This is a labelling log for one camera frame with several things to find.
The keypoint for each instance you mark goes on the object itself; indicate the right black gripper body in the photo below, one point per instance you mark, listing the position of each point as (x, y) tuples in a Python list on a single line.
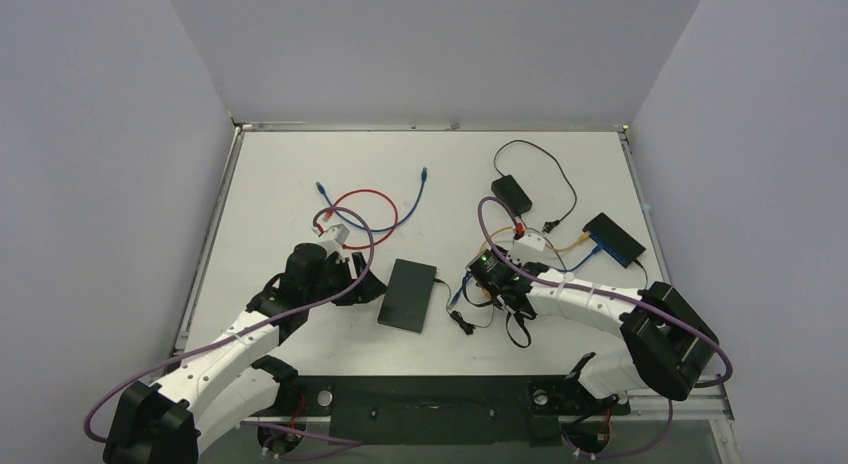
[(500, 283)]

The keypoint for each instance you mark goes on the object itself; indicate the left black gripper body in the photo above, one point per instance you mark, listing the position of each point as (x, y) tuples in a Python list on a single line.
[(337, 276)]

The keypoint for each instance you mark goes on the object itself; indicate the black power adapter with cord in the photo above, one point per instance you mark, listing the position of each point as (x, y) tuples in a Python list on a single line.
[(573, 182)]

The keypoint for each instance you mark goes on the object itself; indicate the black network switch small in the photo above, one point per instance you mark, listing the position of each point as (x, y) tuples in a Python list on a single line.
[(614, 240)]

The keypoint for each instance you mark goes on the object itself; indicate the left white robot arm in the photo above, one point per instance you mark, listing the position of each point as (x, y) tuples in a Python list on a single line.
[(214, 388)]

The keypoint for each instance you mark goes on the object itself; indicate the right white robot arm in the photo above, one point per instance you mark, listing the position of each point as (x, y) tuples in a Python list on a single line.
[(666, 343)]

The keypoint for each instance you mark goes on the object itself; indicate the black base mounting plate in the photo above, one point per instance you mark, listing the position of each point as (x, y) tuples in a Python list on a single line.
[(445, 410)]

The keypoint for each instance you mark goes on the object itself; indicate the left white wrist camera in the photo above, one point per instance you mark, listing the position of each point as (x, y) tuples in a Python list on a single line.
[(334, 238)]

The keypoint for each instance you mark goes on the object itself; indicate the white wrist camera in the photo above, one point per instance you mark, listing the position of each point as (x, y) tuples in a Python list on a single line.
[(334, 238), (530, 247)]

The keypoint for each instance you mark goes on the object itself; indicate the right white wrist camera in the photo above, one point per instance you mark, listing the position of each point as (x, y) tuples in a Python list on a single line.
[(530, 247)]

